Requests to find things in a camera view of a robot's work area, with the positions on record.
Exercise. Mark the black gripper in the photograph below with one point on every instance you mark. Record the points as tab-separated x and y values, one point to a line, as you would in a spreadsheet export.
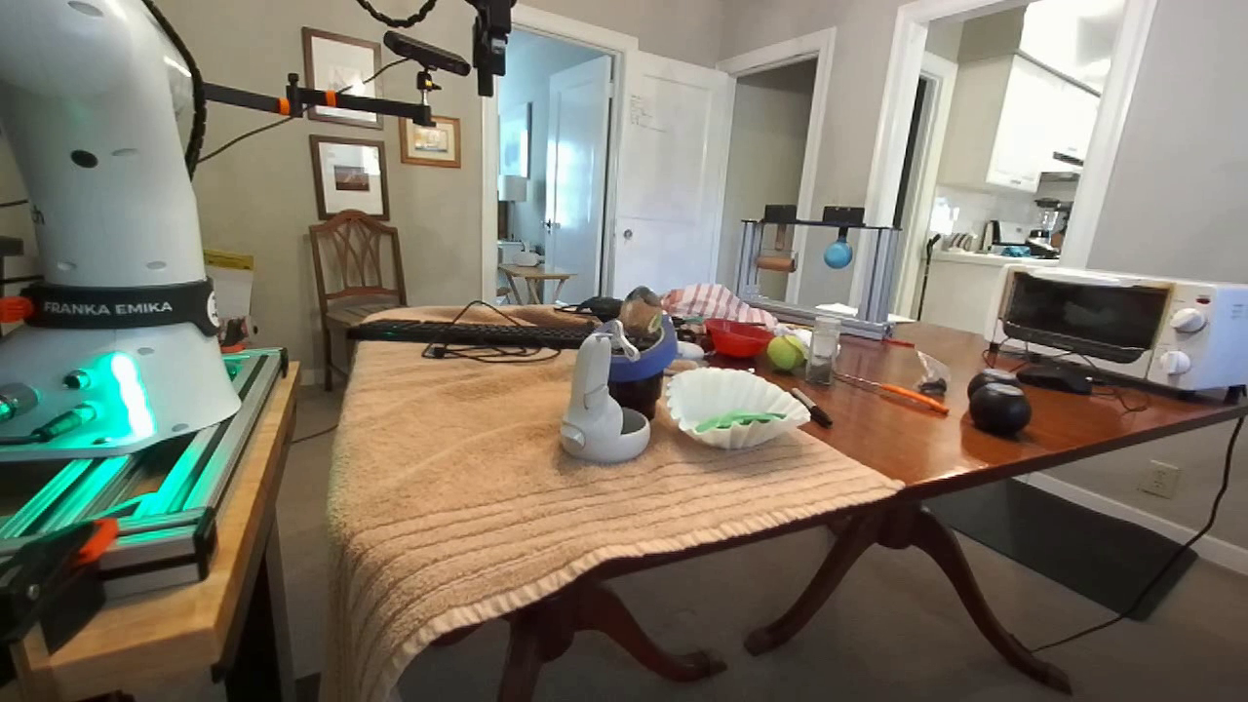
493	27

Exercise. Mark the white remote controller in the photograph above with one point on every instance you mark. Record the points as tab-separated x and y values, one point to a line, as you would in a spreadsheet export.
597	414

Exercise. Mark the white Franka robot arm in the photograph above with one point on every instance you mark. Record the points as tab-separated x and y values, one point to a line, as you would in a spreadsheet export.
105	196

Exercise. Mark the small gold framed picture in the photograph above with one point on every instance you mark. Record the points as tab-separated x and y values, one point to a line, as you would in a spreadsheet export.
432	141

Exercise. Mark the small wooden side table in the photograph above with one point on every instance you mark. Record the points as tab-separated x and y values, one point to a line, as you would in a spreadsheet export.
535	273

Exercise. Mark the brown wooden chair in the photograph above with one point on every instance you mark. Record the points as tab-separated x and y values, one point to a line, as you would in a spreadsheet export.
357	260

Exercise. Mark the black computer keyboard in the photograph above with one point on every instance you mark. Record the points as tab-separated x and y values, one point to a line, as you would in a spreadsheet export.
471	333

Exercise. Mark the red white striped cloth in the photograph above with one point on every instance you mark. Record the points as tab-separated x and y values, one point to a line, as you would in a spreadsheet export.
714	300

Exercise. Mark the brown cardboard roll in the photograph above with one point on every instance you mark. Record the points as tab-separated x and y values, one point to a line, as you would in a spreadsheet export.
778	264

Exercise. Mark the yellow topped white box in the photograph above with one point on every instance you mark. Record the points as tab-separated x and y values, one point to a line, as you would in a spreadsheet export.
232	297

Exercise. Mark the dark cup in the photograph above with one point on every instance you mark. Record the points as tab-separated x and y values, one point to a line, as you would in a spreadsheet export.
639	399

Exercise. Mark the red bowl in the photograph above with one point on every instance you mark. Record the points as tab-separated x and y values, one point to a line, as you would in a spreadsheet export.
735	344

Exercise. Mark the blue bulb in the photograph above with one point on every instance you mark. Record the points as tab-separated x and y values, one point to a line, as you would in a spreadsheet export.
842	252

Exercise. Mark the green tennis ball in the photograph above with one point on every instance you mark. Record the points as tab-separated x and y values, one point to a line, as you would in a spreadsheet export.
787	351

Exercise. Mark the beige ribbed towel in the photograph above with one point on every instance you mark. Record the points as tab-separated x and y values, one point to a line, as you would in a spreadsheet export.
522	494

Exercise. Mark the green plastic piece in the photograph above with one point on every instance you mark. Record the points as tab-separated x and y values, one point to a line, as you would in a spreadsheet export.
735	421

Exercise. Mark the black marker pen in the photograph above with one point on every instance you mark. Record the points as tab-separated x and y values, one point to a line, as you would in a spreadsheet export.
813	412

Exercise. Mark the white kitchen cabinet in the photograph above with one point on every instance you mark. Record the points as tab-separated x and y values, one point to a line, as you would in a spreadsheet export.
1039	122

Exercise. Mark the wooden cart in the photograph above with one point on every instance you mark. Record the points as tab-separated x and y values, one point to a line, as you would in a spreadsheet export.
196	609

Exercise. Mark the black computer mouse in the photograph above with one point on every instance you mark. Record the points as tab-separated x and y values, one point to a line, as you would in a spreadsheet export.
1055	377

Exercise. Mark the white toaster oven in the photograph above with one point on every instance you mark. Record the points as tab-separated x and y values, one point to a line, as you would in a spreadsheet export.
1119	325

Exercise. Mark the black floor mat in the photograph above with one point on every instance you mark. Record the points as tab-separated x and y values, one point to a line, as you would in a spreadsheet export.
1068	546

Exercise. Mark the black stereo camera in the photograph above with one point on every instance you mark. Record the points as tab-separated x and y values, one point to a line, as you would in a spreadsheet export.
426	50

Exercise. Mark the black camera boom stand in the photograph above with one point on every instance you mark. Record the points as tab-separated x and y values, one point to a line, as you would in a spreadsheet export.
376	108

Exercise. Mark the dark framed wall picture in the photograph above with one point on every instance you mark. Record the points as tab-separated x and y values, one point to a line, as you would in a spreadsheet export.
349	175
343	61

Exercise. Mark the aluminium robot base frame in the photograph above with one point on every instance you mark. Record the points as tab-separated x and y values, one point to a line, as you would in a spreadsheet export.
170	494

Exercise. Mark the wooden table pedestal leg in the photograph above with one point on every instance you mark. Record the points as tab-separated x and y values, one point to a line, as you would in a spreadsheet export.
899	531
570	625

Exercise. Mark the white wall outlet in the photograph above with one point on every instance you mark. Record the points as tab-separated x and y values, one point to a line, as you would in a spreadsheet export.
1162	476

